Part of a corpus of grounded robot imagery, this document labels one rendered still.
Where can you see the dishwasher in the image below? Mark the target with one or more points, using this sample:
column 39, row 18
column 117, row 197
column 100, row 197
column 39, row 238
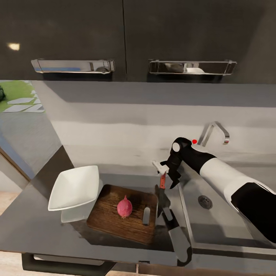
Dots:
column 72, row 266

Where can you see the cutting board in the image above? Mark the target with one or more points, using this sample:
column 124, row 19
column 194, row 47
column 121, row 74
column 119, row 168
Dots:
column 104, row 215

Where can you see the vidalia onion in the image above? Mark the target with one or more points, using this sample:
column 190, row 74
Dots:
column 124, row 208

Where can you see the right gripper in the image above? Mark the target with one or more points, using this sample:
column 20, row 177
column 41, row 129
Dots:
column 173, row 174

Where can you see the parer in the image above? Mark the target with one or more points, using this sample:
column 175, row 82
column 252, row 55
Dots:
column 161, row 194

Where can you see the cabinet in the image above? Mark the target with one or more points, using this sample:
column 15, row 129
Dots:
column 166, row 41

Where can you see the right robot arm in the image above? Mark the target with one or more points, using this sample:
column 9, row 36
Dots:
column 251, row 199

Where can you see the bowl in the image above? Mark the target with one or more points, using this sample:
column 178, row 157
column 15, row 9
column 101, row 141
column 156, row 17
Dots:
column 74, row 187

